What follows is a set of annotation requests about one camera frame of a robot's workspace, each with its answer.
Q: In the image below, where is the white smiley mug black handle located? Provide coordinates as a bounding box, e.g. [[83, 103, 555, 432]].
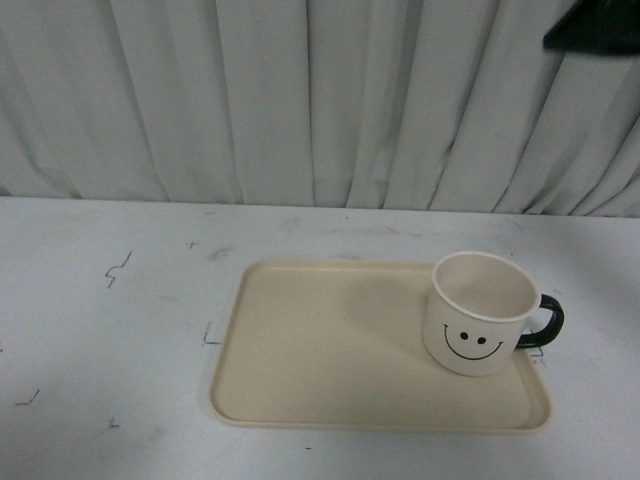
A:
[[422, 251, 565, 377]]

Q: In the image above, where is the beige rectangular plastic tray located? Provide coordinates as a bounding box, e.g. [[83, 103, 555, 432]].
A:
[[210, 260, 552, 434]]

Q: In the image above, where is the white pleated curtain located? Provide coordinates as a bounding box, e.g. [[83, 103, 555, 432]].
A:
[[1, 1, 639, 217]]

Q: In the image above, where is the black object at top right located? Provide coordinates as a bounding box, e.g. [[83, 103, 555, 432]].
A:
[[542, 0, 639, 57]]

